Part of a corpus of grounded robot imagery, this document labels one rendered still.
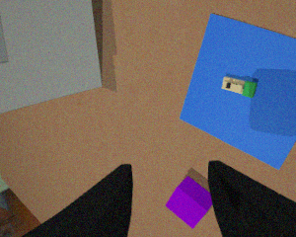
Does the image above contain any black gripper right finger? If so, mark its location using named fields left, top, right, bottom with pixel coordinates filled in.
left=208, top=161, right=296, bottom=237

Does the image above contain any blue flat square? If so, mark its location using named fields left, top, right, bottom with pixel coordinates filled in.
left=180, top=13, right=296, bottom=169

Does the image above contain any purple cube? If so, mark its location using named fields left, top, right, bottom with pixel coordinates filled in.
left=165, top=177, right=212, bottom=229

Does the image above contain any grey panel with square sockets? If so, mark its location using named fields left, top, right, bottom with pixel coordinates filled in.
left=0, top=0, right=102, bottom=114

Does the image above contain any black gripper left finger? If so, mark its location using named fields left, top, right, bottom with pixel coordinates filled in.
left=22, top=165, right=133, bottom=237

